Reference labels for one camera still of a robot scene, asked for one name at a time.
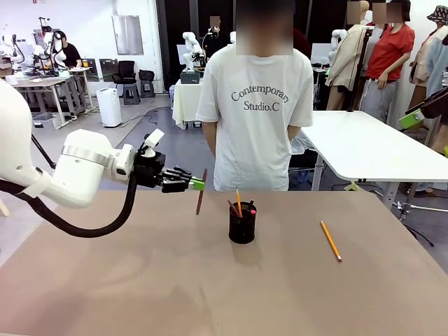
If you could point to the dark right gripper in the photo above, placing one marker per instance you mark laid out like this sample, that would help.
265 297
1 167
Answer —
439 103

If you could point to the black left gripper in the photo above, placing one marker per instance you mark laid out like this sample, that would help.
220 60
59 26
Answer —
148 171

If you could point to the brown pencil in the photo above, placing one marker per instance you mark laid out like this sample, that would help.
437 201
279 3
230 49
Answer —
201 196

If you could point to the dark red pen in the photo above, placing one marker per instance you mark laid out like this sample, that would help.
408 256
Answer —
234 208

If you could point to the orange pencil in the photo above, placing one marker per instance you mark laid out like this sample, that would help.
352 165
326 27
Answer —
239 201

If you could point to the person's left forearm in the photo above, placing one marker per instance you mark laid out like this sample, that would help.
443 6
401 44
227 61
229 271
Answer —
294 132

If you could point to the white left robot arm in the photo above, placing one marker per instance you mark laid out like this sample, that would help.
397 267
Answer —
80 164

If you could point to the person's right forearm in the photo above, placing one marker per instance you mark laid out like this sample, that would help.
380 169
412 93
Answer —
210 136

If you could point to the small white background robot arm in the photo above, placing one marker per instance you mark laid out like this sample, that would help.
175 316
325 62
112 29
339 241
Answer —
232 36
190 49

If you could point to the black mesh pen holder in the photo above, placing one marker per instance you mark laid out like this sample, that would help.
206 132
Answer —
242 229

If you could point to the white side table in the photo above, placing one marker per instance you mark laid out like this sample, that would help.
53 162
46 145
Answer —
371 147

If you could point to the mannequin with blue beige coat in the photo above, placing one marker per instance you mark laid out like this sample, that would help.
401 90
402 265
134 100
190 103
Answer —
432 59

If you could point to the table with white cloth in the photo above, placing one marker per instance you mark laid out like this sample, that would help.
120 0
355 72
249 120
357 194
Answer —
185 101

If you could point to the metal light stand base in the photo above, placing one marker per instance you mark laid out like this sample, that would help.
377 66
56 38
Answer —
416 213

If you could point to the figure in red shirt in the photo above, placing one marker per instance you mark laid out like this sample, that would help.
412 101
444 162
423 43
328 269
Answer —
388 56

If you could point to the person in white t-shirt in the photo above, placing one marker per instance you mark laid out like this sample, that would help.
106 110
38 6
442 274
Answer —
253 115

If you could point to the green tape strip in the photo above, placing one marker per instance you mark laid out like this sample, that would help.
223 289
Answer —
351 186

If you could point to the black equipment box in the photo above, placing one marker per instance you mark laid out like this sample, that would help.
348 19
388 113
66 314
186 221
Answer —
190 77

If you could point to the black stool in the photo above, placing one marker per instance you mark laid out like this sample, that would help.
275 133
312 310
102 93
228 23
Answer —
147 84

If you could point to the white air purifier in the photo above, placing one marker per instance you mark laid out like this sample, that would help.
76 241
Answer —
109 108

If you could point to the mannequin with beige jacket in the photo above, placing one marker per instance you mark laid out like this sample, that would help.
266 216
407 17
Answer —
348 59

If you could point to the black office chair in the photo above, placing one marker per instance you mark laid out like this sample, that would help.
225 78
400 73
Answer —
124 78

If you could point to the patterned bucket hat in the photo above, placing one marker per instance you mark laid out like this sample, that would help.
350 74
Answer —
438 14

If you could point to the standing person in dark top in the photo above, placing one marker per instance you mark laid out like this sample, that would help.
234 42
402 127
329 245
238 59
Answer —
214 40

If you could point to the yellow pencil with pink eraser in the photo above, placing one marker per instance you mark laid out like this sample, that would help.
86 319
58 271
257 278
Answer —
330 241

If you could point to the black tripod leg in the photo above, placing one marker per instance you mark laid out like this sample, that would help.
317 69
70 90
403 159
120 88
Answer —
43 152

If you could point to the grey work desk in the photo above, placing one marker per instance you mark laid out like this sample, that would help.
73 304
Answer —
52 91

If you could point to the seated person in black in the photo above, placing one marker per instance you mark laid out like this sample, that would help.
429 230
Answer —
70 52

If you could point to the wooden stick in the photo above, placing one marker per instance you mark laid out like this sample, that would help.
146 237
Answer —
4 209

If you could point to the white robot on desk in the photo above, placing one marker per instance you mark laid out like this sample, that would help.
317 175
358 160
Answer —
49 49

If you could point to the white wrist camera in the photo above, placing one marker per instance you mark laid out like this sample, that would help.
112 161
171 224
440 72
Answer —
154 140

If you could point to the metal wall panel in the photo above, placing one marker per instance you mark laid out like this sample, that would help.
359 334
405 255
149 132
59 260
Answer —
127 35

